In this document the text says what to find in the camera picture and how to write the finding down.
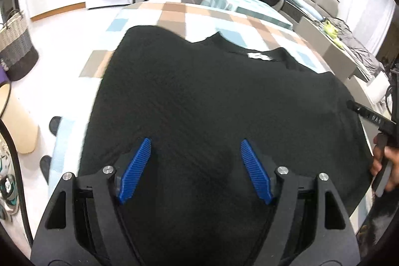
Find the black knit sweater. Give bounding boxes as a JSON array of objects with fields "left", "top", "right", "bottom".
[{"left": 79, "top": 26, "right": 371, "bottom": 265}]

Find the right hand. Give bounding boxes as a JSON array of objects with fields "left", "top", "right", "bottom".
[{"left": 370, "top": 134, "right": 398, "bottom": 196}]

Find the grey crumpled garment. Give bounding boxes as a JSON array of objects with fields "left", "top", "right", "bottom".
[{"left": 323, "top": 17, "right": 384, "bottom": 79}]

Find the grey bedside cabinet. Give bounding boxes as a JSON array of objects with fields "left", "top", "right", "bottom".
[{"left": 295, "top": 17, "right": 373, "bottom": 108}]

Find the black slipper near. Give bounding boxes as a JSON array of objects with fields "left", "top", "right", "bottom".
[{"left": 39, "top": 155, "right": 52, "bottom": 184}]

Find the black slipper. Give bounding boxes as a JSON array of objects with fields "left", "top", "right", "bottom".
[
  {"left": 39, "top": 155, "right": 52, "bottom": 184},
  {"left": 49, "top": 116, "right": 62, "bottom": 136}
]

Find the black slipper far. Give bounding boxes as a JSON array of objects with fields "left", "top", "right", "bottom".
[{"left": 49, "top": 116, "right": 62, "bottom": 136}]

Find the yellow green toy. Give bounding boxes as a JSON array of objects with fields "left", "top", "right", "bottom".
[{"left": 323, "top": 19, "right": 338, "bottom": 39}]

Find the beige trash bin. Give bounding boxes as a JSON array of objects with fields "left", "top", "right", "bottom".
[{"left": 0, "top": 82, "right": 39, "bottom": 154}]

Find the purple bag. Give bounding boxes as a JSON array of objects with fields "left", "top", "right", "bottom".
[{"left": 0, "top": 61, "right": 9, "bottom": 87}]

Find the checkered plaid blanket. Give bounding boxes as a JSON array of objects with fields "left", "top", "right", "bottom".
[{"left": 49, "top": 3, "right": 330, "bottom": 186}]

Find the woven laundry basket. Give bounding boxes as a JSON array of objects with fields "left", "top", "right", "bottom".
[{"left": 1, "top": 10, "right": 39, "bottom": 82}]

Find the teal checkered folded blanket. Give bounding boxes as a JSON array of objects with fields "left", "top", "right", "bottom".
[{"left": 201, "top": 0, "right": 293, "bottom": 30}]

